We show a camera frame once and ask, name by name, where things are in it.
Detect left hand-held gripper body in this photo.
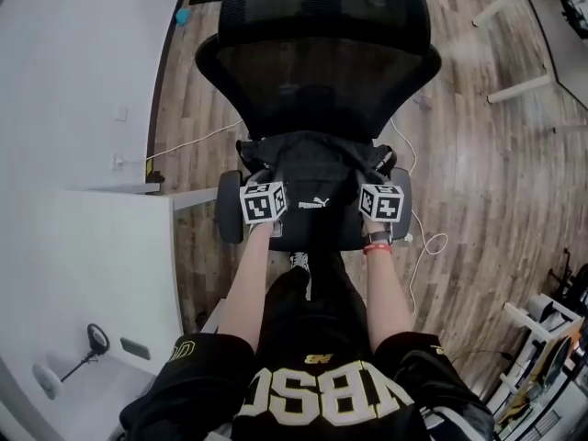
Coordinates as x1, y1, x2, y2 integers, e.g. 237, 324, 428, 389
239, 168, 289, 238

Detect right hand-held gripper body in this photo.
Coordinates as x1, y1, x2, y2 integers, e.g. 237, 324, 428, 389
357, 146, 406, 224

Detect black bag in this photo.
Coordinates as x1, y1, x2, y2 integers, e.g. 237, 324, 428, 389
235, 130, 399, 253

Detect black mesh office chair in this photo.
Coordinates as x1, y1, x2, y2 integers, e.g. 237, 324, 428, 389
195, 0, 443, 253

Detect person's left forearm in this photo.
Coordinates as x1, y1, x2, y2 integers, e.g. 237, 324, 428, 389
214, 220, 277, 354

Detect person's right forearm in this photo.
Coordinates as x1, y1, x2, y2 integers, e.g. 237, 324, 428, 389
361, 218, 414, 354

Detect person's grey shoe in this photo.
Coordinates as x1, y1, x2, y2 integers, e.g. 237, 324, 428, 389
288, 251, 314, 302

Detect person's black trousers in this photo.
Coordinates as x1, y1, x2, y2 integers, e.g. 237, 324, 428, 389
254, 250, 369, 358

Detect white table leg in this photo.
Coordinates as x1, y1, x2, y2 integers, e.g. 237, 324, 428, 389
472, 0, 521, 28
487, 74, 552, 105

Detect white desk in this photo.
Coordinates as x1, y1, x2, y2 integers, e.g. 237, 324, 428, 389
0, 186, 186, 441

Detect black phone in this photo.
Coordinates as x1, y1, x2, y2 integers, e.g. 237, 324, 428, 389
119, 336, 153, 361

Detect black tripod stand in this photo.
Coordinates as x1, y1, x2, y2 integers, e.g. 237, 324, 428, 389
545, 247, 588, 305

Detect person's black printed shirt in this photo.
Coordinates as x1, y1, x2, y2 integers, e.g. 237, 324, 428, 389
119, 331, 497, 441

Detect wooden board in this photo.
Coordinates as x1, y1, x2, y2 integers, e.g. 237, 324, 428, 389
495, 318, 588, 431

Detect dark-edged table top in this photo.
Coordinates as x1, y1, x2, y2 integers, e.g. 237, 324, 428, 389
517, 0, 588, 109

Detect white round puck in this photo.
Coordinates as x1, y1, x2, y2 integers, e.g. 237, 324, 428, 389
31, 363, 65, 401

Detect looped white floor cable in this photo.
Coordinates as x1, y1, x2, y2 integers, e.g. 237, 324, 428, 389
389, 117, 449, 314

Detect thin white floor cable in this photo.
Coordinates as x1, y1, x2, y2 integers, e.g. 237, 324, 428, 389
121, 118, 244, 164

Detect white shelf frame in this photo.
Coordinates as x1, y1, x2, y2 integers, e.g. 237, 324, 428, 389
485, 291, 585, 415

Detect black ring light stand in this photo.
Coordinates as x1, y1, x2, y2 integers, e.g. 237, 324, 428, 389
59, 322, 111, 383

